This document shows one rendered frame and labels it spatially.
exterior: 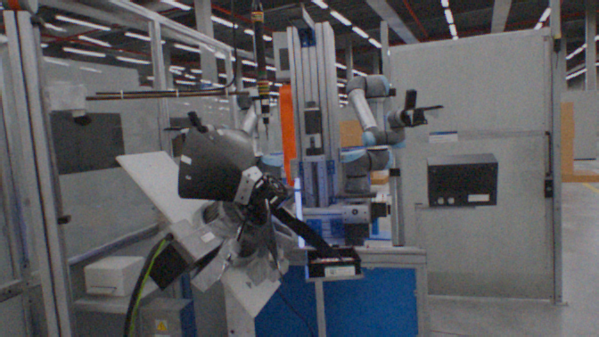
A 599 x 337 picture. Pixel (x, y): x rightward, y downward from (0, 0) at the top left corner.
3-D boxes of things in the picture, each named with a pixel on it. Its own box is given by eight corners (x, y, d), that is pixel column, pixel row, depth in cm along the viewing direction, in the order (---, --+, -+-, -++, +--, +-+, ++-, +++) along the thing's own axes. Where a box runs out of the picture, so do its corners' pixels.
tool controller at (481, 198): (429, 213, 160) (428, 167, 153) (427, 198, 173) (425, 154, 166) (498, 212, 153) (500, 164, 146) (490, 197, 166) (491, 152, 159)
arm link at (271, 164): (273, 179, 220) (271, 156, 219) (256, 179, 229) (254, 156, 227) (286, 176, 230) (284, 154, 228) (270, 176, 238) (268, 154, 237)
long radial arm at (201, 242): (204, 235, 131) (225, 213, 128) (218, 252, 130) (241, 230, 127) (151, 266, 103) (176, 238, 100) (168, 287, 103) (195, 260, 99)
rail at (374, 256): (233, 263, 189) (232, 247, 188) (237, 260, 192) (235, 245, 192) (426, 267, 165) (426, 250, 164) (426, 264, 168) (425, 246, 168)
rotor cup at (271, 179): (258, 229, 128) (284, 204, 124) (229, 197, 129) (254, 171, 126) (272, 219, 142) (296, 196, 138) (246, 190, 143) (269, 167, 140)
